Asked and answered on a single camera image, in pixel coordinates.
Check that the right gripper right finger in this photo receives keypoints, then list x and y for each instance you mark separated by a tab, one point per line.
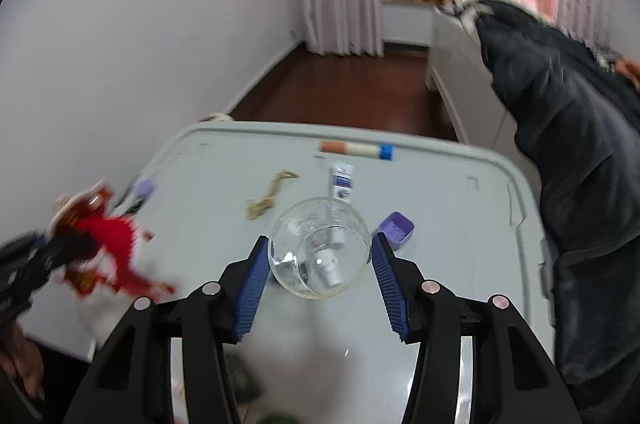
479	361

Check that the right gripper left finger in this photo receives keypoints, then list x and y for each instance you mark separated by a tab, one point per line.
129	380

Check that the red knitted doll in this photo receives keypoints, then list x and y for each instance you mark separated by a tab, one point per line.
116	244

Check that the clear glass cup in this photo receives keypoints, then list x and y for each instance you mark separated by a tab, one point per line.
318	247

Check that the left hand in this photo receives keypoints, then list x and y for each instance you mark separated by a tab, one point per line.
20	358

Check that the purple earbuds case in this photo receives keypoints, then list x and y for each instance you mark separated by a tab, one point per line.
144	189

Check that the purple small box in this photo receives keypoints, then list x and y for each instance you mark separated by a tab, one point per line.
397	229

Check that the white plastic storage box lid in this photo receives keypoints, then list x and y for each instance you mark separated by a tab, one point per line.
336	359

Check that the white blue ointment tube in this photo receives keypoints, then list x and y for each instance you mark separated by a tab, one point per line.
341	182

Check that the orange and blue tube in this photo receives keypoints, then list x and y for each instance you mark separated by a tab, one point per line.
380	151

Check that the dark grey blanket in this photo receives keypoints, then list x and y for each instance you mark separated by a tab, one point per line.
578	123

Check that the tan string scrap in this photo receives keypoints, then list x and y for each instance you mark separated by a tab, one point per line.
256	208

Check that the cream round object by wall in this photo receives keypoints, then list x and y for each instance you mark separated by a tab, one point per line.
217	118

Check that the white bed frame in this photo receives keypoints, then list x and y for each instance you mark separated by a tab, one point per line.
458	73

